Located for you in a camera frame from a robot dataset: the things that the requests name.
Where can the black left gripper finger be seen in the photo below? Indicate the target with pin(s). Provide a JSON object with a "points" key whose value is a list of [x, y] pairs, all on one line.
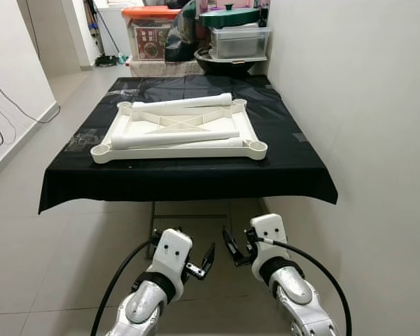
{"points": [[208, 257]]}

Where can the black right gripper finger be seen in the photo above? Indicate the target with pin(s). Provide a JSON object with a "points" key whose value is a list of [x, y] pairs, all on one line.
{"points": [[231, 246]]}

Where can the white plastic table leg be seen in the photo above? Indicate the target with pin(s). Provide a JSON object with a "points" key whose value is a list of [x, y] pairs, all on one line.
{"points": [[175, 138], [182, 102], [220, 143]]}

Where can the white plastic children table top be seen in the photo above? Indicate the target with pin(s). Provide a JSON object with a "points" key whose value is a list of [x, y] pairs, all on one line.
{"points": [[136, 126]]}

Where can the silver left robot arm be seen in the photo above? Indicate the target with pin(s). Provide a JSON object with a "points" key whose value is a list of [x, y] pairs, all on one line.
{"points": [[141, 311]]}

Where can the black tablecloth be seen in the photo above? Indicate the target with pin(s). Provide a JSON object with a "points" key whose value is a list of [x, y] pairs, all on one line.
{"points": [[189, 182]]}

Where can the grey tape patch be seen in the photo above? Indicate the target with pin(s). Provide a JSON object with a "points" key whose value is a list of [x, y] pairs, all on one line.
{"points": [[299, 136]]}

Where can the clear tape patch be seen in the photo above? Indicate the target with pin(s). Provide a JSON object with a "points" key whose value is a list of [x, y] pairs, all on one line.
{"points": [[82, 140]]}

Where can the black round basin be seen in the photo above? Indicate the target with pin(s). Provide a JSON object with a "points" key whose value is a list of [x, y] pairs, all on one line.
{"points": [[227, 66]]}

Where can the beige low bench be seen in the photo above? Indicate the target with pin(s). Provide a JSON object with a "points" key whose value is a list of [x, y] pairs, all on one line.
{"points": [[161, 68]]}

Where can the clear plastic storage container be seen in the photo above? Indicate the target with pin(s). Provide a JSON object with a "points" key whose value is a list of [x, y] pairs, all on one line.
{"points": [[238, 43]]}

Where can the black plastic bag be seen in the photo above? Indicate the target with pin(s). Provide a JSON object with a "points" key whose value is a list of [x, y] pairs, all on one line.
{"points": [[180, 38]]}

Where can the orange-lidded printed storage box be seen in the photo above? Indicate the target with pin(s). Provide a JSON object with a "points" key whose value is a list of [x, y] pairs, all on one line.
{"points": [[150, 42]]}

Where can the black floor mop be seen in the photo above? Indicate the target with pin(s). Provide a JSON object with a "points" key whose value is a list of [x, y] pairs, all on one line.
{"points": [[106, 61]]}

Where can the green round pot lid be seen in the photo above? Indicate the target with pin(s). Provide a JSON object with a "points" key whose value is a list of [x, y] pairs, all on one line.
{"points": [[227, 17]]}

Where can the white appliance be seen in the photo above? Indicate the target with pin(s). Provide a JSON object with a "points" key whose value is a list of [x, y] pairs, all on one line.
{"points": [[115, 31]]}

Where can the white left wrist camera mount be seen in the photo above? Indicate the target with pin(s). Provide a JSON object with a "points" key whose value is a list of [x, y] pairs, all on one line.
{"points": [[169, 253]]}

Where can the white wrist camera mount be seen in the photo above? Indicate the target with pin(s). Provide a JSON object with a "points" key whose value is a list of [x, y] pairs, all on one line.
{"points": [[169, 253], [269, 231]]}

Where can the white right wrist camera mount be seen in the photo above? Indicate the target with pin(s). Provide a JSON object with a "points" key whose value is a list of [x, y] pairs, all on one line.
{"points": [[269, 231]]}

